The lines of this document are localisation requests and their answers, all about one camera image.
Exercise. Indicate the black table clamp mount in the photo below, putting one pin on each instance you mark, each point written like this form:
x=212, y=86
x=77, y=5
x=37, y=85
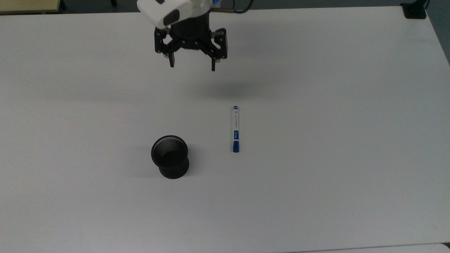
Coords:
x=415, y=10

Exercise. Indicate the blue and white marker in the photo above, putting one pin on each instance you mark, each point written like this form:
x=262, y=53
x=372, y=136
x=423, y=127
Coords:
x=235, y=128

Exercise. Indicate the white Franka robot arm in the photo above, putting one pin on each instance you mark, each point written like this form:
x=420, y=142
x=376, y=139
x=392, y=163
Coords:
x=163, y=10

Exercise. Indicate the light wooden table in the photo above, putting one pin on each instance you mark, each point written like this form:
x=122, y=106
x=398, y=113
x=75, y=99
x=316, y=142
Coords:
x=28, y=5

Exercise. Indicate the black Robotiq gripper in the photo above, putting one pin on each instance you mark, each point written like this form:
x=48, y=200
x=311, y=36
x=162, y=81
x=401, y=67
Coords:
x=191, y=33

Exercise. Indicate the black mesh pen cup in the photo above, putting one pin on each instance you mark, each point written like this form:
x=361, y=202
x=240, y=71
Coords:
x=171, y=158

